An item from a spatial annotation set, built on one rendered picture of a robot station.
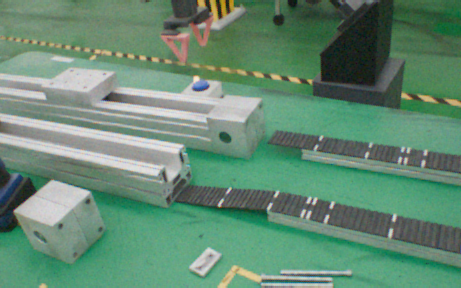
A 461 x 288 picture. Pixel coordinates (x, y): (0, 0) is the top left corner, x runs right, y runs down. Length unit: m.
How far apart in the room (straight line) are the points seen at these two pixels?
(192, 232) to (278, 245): 0.16
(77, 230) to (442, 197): 0.64
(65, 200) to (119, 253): 0.13
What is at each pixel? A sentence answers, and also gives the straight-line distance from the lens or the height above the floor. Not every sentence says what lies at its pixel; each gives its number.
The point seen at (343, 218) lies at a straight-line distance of 0.74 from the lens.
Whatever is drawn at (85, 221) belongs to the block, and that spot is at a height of 0.83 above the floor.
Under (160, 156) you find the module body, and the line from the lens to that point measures 0.89.
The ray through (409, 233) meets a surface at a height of 0.81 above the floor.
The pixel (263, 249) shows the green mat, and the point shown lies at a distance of 0.74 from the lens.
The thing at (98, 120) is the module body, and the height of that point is 0.82.
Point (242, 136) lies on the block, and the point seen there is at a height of 0.84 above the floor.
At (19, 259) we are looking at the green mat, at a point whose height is 0.78.
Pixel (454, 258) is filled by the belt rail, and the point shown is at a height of 0.79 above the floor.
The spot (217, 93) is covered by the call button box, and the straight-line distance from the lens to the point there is 1.13.
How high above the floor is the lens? 1.33
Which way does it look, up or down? 34 degrees down
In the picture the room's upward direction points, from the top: 10 degrees counter-clockwise
